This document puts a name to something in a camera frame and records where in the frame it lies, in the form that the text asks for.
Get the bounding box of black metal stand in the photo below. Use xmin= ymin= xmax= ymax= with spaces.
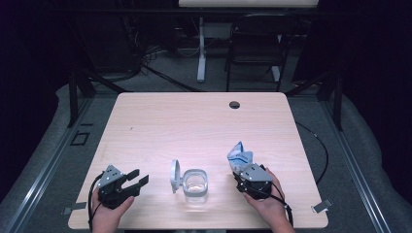
xmin=67 ymin=68 xmax=134 ymax=129
xmin=285 ymin=70 xmax=345 ymax=132

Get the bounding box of person's right hand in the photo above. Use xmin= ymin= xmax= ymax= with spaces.
xmin=242 ymin=168 xmax=289 ymax=227

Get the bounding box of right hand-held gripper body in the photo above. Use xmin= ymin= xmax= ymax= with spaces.
xmin=232 ymin=163 xmax=274 ymax=201

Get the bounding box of black floor cable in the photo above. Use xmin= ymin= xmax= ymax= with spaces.
xmin=294 ymin=120 xmax=330 ymax=186

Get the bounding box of right hand-held gripper black cable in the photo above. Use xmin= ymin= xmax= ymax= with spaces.
xmin=270 ymin=183 xmax=294 ymax=227

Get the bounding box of grey tape strip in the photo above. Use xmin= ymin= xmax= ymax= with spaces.
xmin=61 ymin=201 xmax=88 ymax=216
xmin=311 ymin=198 xmax=334 ymax=215

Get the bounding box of white desk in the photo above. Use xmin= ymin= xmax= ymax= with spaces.
xmin=178 ymin=0 xmax=321 ymax=83

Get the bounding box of blue white milk pouch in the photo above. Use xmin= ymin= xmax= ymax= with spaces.
xmin=226 ymin=141 xmax=256 ymax=178

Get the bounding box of left hand-held gripper black cable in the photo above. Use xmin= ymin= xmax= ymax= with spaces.
xmin=87 ymin=173 xmax=107 ymax=232

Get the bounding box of hand-held gripper black cable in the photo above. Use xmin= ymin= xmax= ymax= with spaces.
xmin=87 ymin=173 xmax=107 ymax=232
xmin=270 ymin=183 xmax=294 ymax=227

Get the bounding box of clear glass jar grey lid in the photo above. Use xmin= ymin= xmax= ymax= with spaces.
xmin=170 ymin=158 xmax=209 ymax=204

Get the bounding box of person's left hand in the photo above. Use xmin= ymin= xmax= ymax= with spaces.
xmin=91 ymin=187 xmax=136 ymax=227

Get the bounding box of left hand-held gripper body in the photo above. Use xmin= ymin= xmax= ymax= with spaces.
xmin=96 ymin=164 xmax=142 ymax=210

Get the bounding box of black folding chair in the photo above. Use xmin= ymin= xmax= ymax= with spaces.
xmin=224 ymin=13 xmax=301 ymax=93

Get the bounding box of aluminium floor rail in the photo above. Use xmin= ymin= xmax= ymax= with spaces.
xmin=0 ymin=96 xmax=95 ymax=233
xmin=319 ymin=96 xmax=394 ymax=233

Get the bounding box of tangle of background cables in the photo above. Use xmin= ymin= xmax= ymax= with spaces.
xmin=127 ymin=18 xmax=203 ymax=93

